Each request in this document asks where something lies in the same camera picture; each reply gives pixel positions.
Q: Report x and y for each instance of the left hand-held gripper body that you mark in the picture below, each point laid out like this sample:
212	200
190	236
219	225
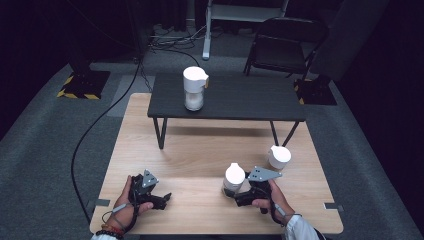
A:
141	190

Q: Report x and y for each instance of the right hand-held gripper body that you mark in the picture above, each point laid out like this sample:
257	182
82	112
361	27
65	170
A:
261	191

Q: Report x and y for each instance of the white-lid jar of beige powder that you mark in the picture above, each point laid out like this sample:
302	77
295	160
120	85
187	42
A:
235	173

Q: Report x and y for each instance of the white-lid jar of brown powder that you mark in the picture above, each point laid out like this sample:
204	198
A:
280	156

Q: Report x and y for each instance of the black low shelf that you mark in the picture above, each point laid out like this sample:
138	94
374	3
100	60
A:
233	96

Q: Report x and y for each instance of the white-lid jar of white powder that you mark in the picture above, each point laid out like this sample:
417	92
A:
195	78

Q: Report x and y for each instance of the person's right hand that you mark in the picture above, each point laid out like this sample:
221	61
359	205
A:
278	206

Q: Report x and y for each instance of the person's left hand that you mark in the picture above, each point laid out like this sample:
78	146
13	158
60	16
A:
125	213

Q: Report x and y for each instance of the grey tape strip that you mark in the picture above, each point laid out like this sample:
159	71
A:
333	206
103	202

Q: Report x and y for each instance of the black base with hazard stripes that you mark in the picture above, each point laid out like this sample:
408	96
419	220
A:
316	91
86	83

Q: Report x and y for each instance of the black folding chair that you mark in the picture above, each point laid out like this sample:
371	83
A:
280	53

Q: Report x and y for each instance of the white metal stand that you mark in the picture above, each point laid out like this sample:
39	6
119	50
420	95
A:
206	43

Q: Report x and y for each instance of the grey fabric panel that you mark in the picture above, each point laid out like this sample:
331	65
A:
350	40

